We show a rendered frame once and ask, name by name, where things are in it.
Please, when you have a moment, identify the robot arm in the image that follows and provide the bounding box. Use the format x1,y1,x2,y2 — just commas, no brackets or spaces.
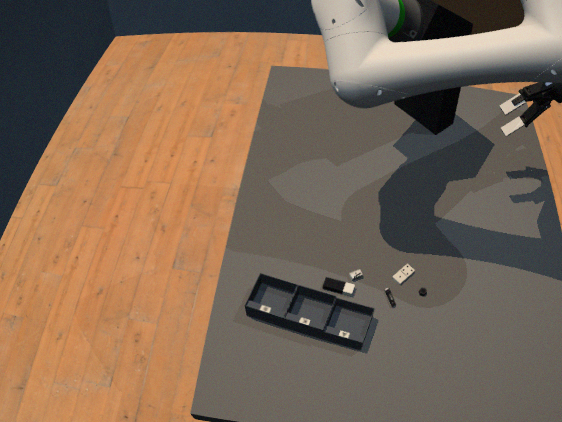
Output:
311,0,562,108

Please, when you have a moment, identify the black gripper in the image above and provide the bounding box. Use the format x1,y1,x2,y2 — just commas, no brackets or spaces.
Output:
499,82,562,137

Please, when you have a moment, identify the black battery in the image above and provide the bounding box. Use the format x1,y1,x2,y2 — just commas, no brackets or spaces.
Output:
385,288,396,307

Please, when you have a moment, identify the cream and grey domino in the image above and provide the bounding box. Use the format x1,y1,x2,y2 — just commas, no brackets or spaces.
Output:
392,264,415,284

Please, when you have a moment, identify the dark three-compartment bin rack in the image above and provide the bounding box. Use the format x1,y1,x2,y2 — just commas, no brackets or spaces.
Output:
245,273,374,350

